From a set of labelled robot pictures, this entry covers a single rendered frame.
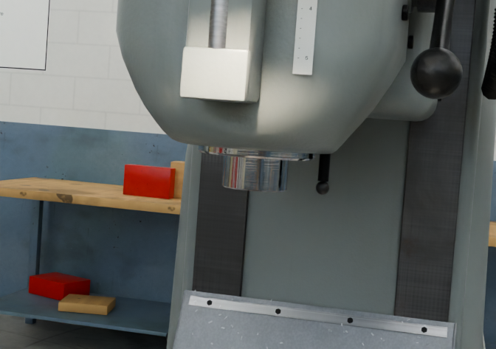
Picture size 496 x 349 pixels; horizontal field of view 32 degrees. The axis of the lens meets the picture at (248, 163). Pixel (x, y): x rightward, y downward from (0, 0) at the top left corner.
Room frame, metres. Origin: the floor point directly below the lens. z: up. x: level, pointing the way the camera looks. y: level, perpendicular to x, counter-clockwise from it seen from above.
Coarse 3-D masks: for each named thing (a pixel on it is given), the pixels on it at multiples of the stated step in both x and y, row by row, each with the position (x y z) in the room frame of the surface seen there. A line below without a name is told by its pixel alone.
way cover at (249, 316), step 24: (192, 312) 1.00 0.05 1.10; (216, 312) 1.00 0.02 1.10; (240, 312) 0.99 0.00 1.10; (264, 312) 0.98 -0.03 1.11; (288, 312) 0.98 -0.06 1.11; (312, 312) 0.98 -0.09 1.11; (336, 312) 0.97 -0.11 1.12; (360, 312) 0.97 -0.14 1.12; (192, 336) 0.99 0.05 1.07; (216, 336) 0.98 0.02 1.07; (240, 336) 0.98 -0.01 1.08; (264, 336) 0.97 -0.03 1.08; (288, 336) 0.97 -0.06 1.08; (312, 336) 0.96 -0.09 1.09; (336, 336) 0.96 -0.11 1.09; (360, 336) 0.95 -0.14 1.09; (384, 336) 0.95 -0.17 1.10; (408, 336) 0.94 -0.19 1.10; (432, 336) 0.94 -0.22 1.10
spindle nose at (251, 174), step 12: (228, 156) 0.61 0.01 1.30; (228, 168) 0.61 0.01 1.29; (240, 168) 0.60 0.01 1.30; (252, 168) 0.60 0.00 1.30; (264, 168) 0.60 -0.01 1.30; (276, 168) 0.60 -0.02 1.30; (288, 168) 0.62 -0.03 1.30; (228, 180) 0.61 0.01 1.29; (240, 180) 0.60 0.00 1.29; (252, 180) 0.60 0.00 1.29; (264, 180) 0.60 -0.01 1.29; (276, 180) 0.60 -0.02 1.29
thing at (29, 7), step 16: (0, 0) 5.31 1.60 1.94; (16, 0) 5.29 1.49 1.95; (32, 0) 5.26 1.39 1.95; (48, 0) 5.24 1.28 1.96; (0, 16) 5.31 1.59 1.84; (16, 16) 5.29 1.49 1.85; (32, 16) 5.26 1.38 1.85; (48, 16) 5.24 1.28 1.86; (0, 32) 5.31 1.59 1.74; (16, 32) 5.29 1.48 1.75; (32, 32) 5.26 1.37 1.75; (48, 32) 5.24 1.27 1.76; (0, 48) 5.31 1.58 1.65; (16, 48) 5.28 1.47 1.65; (32, 48) 5.26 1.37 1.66; (0, 64) 5.31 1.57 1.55; (16, 64) 5.28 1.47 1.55; (32, 64) 5.26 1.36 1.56
